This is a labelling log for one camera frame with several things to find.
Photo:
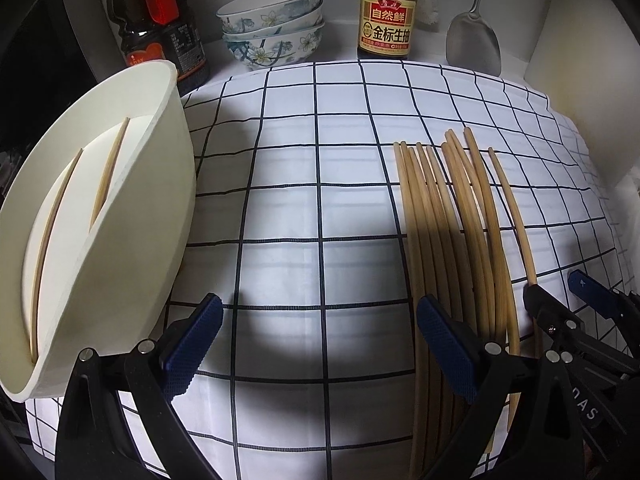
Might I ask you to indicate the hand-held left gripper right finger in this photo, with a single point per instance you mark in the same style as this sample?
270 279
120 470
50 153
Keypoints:
450 345

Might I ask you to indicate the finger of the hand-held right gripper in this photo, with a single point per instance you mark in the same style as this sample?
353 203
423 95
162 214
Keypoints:
587 284
542 310

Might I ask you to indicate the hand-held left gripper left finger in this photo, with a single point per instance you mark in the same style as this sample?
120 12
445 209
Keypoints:
195 335

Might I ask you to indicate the large white bowl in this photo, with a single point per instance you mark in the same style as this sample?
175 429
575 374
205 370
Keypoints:
140 260

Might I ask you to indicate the long bamboo chopstick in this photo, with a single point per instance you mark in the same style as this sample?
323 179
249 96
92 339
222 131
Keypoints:
110 170
50 255
515 220

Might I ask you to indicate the bunch of wooden chopsticks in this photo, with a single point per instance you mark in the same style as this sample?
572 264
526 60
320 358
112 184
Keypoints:
417 200

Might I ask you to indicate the white black checked cloth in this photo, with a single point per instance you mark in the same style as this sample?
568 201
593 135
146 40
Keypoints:
310 185

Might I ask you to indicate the metal spatula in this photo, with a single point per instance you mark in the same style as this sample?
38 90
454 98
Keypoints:
472 40

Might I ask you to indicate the floral ceramic bowl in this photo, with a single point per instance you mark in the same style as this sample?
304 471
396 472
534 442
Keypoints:
275 52
280 31
270 2

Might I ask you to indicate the dark soy sauce jug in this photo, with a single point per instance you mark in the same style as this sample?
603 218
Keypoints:
165 35

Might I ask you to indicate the black glossy appliance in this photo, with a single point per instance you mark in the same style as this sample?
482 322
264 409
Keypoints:
45 60

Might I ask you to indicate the white bottle brush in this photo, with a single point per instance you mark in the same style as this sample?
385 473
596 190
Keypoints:
429 7

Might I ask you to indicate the glass soy sauce bottle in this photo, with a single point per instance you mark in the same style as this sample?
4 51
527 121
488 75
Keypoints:
385 25

